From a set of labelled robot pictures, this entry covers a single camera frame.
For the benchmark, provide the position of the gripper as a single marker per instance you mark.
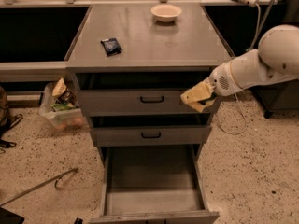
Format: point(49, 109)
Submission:
point(220, 80)

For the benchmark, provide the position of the green and yellow sponge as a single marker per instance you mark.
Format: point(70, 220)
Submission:
point(210, 100)

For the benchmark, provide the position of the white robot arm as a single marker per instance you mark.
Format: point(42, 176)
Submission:
point(275, 60)

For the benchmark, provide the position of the middle grey drawer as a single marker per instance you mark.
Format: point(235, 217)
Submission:
point(145, 130)

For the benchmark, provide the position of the grey drawer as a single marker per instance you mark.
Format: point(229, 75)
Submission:
point(145, 130)
point(153, 185)
point(135, 93)

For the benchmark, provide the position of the grey drawer cabinet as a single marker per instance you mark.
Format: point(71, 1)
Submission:
point(189, 43)

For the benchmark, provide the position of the top grey drawer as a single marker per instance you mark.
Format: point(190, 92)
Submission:
point(135, 93)

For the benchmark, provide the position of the bottom grey drawer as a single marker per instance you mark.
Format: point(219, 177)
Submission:
point(153, 185)

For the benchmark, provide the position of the dark grey rolling cabinet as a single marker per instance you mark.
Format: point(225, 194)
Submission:
point(281, 97)

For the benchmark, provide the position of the white bowl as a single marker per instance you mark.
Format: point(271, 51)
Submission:
point(165, 12)

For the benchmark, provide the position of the dark blue snack packet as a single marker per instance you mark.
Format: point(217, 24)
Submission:
point(111, 46)

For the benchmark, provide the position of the clear plastic bin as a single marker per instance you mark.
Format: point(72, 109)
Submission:
point(60, 107)

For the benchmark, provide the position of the metal rod on floor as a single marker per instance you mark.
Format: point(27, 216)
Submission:
point(38, 186)

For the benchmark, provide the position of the dark bag on floor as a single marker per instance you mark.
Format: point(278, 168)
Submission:
point(7, 122)

